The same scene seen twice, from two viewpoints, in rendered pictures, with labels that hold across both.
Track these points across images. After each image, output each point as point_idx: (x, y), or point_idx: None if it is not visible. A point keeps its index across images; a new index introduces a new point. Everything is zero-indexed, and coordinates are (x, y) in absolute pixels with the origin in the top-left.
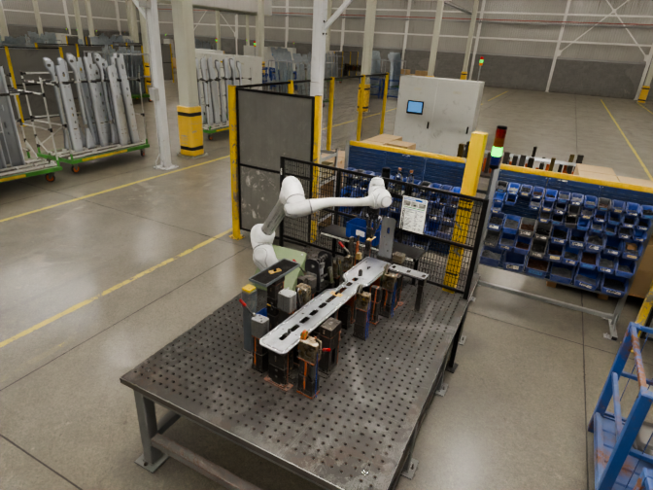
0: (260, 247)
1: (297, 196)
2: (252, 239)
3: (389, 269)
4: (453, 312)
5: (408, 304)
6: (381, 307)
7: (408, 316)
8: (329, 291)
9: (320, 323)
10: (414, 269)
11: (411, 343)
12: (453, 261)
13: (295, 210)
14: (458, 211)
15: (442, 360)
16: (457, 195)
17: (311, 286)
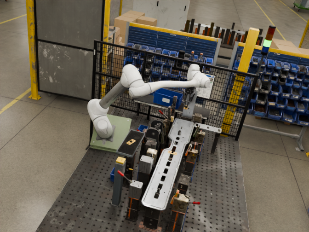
0: (101, 118)
1: (140, 81)
2: (90, 112)
3: None
4: (234, 151)
5: (204, 149)
6: None
7: (208, 158)
8: (166, 150)
9: (174, 179)
10: (202, 123)
11: (220, 179)
12: (229, 115)
13: (140, 92)
14: (236, 83)
15: (244, 189)
16: (236, 72)
17: (154, 149)
